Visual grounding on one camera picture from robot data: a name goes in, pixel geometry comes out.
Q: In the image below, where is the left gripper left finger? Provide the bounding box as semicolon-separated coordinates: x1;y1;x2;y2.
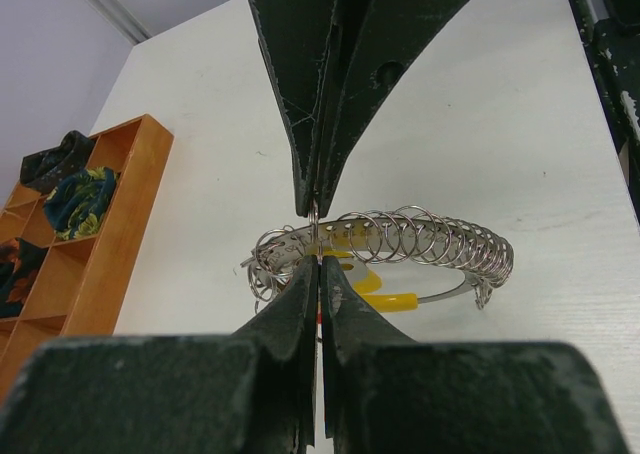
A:
1;256;319;453

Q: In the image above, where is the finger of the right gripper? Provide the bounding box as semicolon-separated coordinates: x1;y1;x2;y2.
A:
248;0;337;217
317;0;470;216

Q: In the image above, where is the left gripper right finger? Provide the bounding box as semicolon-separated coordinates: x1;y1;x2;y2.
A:
319;257;628;453

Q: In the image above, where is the metal key organizer ring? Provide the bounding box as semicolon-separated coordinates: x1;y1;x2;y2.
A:
239;204;516;311

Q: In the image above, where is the yellow tag key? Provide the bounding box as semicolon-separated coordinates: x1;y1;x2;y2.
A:
308;200;382;295

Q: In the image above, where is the wooden compartment tray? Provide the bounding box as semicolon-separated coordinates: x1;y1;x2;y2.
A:
1;114;173;391

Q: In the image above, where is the rolled black orange sock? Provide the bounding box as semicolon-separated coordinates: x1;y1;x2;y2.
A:
1;237;48;318

